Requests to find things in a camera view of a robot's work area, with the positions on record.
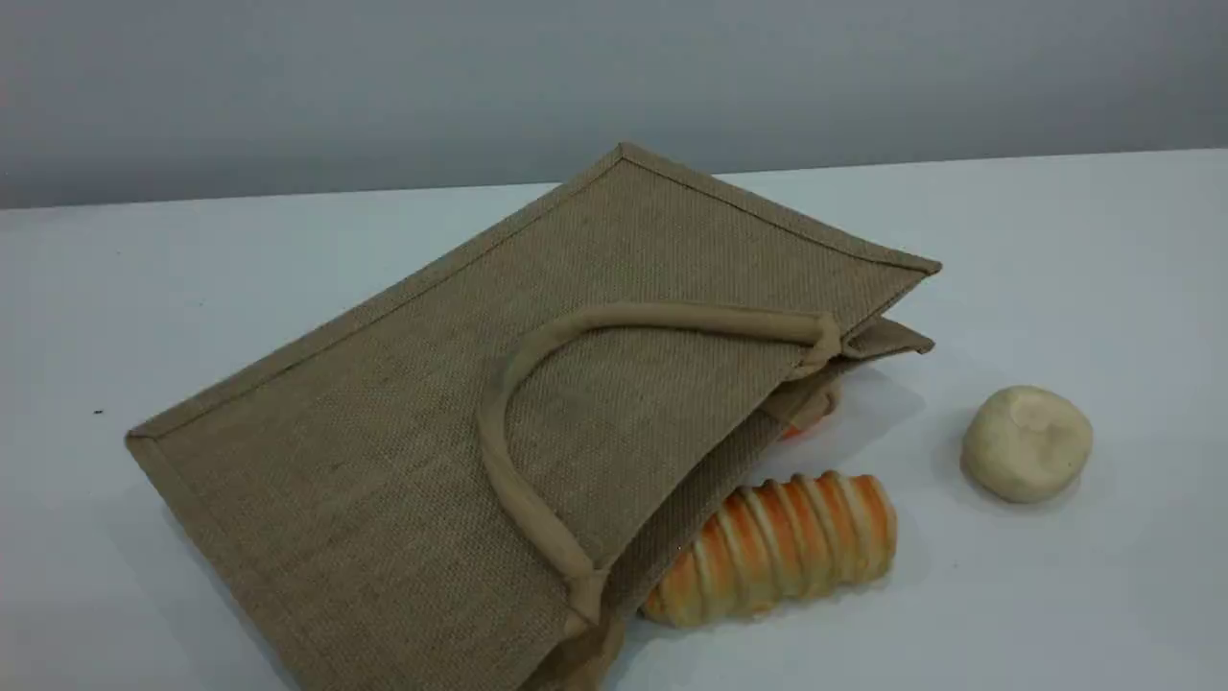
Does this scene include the striped toy bread loaf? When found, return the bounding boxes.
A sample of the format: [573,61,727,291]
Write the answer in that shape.
[641,469,900,630]

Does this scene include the brown jute bag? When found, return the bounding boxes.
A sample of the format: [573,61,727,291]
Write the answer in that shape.
[125,142,943,691]

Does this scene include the beige round toy bun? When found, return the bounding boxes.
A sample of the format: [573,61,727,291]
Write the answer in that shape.
[961,385,1095,505]

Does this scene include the orange toy persimmon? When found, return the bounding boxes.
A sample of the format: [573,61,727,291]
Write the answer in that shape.
[779,382,843,442]

